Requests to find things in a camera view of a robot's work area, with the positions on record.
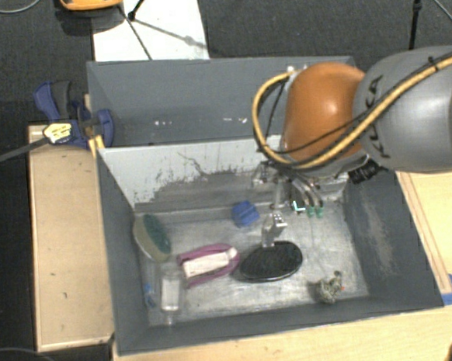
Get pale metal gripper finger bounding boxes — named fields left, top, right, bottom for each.
left=258, top=210, right=291, bottom=251

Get black oval brush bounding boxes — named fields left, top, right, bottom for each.
left=236, top=238, right=305, bottom=285

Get blue ribbed block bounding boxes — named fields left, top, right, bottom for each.
left=230, top=199, right=262, bottom=228

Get purple and white pouch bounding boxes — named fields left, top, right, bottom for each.
left=174, top=241, right=244, bottom=290

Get grey-brown toy animal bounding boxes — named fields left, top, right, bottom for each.
left=308, top=269, right=346, bottom=307

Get green and beige oval sponge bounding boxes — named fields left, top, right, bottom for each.
left=130, top=210, right=174, bottom=266

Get clear glass jar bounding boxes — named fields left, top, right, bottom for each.
left=155, top=262, right=186, bottom=327

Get grey metal bin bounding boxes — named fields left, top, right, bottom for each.
left=85, top=34, right=447, bottom=358

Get pale wood board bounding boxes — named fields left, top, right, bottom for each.
left=19, top=119, right=117, bottom=353

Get black cylinder on white bracket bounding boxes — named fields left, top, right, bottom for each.
left=317, top=156, right=384, bottom=197

